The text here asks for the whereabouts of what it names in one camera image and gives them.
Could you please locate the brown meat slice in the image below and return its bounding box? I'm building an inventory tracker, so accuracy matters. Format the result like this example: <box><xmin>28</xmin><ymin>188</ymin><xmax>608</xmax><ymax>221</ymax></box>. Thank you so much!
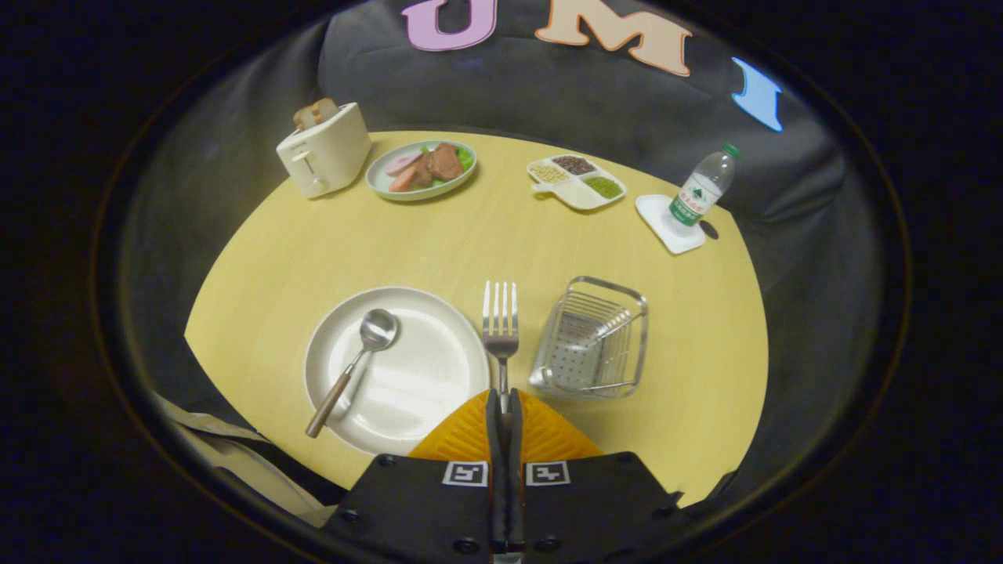
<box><xmin>414</xmin><ymin>143</ymin><xmax>465</xmax><ymax>187</ymax></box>

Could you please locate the metal spoon with wooden handle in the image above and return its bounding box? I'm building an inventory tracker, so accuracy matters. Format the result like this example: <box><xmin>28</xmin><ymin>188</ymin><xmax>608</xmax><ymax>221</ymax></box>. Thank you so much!
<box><xmin>305</xmin><ymin>308</ymin><xmax>400</xmax><ymax>439</ymax></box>

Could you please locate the large white plate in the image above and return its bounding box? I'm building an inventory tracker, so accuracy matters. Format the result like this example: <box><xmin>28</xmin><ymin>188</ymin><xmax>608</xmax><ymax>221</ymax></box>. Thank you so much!
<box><xmin>303</xmin><ymin>286</ymin><xmax>492</xmax><ymax>457</ymax></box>

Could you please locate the metal fork with wooden handle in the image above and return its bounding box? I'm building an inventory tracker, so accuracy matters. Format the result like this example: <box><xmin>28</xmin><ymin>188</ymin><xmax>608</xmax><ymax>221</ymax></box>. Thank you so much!
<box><xmin>481</xmin><ymin>280</ymin><xmax>520</xmax><ymax>416</ymax></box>

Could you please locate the metal wire basket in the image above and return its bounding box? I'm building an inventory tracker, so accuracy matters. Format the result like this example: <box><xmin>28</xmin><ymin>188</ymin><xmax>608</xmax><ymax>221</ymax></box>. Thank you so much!
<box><xmin>529</xmin><ymin>275</ymin><xmax>650</xmax><ymax>401</ymax></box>

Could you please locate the clear water bottle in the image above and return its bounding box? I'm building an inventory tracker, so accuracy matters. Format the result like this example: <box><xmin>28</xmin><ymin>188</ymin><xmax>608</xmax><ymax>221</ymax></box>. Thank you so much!
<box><xmin>662</xmin><ymin>142</ymin><xmax>742</xmax><ymax>237</ymax></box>

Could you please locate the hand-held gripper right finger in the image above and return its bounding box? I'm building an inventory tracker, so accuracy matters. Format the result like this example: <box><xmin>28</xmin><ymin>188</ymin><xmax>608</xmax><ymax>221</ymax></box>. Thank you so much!
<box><xmin>508</xmin><ymin>389</ymin><xmax>683</xmax><ymax>564</ymax></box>

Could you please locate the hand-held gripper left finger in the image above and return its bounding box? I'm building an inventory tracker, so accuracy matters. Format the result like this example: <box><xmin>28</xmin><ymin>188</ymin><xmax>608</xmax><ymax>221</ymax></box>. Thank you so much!
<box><xmin>321</xmin><ymin>389</ymin><xmax>506</xmax><ymax>564</ymax></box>

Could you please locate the white square coaster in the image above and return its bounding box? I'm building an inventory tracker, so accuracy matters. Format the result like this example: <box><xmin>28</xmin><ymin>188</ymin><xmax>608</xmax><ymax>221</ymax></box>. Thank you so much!
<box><xmin>635</xmin><ymin>193</ymin><xmax>707</xmax><ymax>256</ymax></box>

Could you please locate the cream toaster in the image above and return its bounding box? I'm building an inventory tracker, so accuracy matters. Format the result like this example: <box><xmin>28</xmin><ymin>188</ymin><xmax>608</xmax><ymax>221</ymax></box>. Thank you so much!
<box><xmin>276</xmin><ymin>102</ymin><xmax>373</xmax><ymax>200</ymax></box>

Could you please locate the cream divided dish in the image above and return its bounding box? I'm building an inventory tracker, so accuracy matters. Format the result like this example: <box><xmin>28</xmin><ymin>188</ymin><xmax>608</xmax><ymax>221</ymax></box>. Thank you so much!
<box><xmin>527</xmin><ymin>154</ymin><xmax>628</xmax><ymax>212</ymax></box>

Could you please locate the pale green food plate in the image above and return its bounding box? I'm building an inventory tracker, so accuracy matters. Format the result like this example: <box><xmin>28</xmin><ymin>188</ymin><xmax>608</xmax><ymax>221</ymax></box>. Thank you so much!
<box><xmin>365</xmin><ymin>139</ymin><xmax>478</xmax><ymax>203</ymax></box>

